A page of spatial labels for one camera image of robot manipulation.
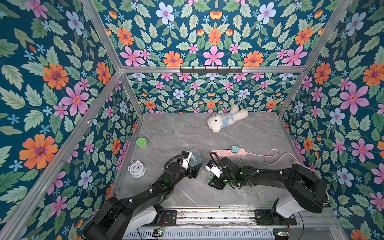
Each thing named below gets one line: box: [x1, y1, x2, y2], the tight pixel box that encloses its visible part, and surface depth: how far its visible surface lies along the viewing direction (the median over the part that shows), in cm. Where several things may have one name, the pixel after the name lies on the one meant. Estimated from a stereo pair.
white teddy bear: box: [206, 104, 249, 133], surface depth 107 cm
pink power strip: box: [215, 149, 247, 158], surface depth 97 cm
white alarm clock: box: [127, 160, 147, 178], surface depth 88 cm
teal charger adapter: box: [231, 145, 239, 154], surface depth 95 cm
